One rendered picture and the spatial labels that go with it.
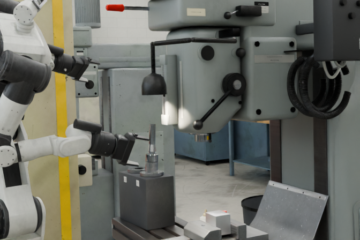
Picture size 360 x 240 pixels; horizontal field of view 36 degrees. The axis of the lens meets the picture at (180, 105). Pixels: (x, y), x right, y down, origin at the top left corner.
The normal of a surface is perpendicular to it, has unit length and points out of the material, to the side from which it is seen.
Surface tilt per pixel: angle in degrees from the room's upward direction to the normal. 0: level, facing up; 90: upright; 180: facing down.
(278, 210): 64
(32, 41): 34
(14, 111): 113
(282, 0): 90
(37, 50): 75
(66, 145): 109
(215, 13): 90
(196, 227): 40
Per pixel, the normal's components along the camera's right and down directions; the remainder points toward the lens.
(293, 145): -0.89, 0.05
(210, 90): 0.45, 0.04
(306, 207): -0.81, -0.41
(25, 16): -0.08, 0.48
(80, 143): 0.40, 0.36
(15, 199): 0.54, -0.47
